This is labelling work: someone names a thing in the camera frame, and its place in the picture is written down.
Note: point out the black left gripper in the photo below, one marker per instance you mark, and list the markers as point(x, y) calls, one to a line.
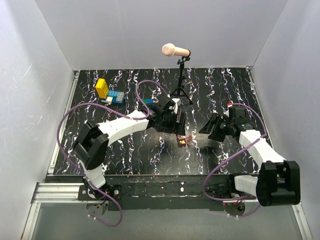
point(178, 128)

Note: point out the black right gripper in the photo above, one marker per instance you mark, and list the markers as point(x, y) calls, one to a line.
point(215, 135)

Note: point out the brown weekly pill organizer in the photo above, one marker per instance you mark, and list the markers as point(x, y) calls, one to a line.
point(183, 141)

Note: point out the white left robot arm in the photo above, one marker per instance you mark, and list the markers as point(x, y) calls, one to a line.
point(93, 140)

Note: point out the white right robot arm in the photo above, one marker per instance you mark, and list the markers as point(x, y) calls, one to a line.
point(278, 181)

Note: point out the black microphone tripod stand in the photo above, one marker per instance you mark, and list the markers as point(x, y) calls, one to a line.
point(179, 91)

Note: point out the light blue toy brick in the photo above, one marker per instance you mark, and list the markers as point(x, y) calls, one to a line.
point(115, 97)

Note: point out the pink microphone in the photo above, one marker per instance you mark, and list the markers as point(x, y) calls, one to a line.
point(170, 50)

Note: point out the yellow toy brick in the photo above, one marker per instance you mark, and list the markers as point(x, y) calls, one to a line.
point(101, 88)

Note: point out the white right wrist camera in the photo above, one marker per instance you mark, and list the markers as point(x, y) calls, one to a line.
point(228, 106)

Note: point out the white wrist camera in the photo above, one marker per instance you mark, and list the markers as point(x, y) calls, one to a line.
point(177, 103)
point(228, 106)

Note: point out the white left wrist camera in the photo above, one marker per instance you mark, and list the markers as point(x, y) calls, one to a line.
point(177, 103)

